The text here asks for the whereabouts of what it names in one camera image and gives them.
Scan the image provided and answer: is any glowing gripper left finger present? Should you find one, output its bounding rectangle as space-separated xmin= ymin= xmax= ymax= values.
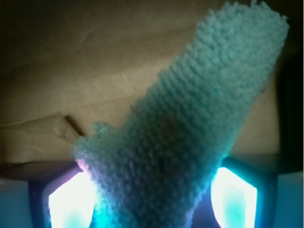
xmin=28 ymin=163 xmax=95 ymax=228

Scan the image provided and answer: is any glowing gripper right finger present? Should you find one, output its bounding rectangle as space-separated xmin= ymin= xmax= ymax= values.
xmin=197 ymin=156 xmax=278 ymax=228

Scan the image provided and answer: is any light blue terry cloth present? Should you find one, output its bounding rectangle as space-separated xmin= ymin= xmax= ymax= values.
xmin=73 ymin=1 xmax=289 ymax=228

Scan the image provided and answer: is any brown paper bag bin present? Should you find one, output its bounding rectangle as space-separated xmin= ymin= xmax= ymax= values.
xmin=0 ymin=0 xmax=304 ymax=167

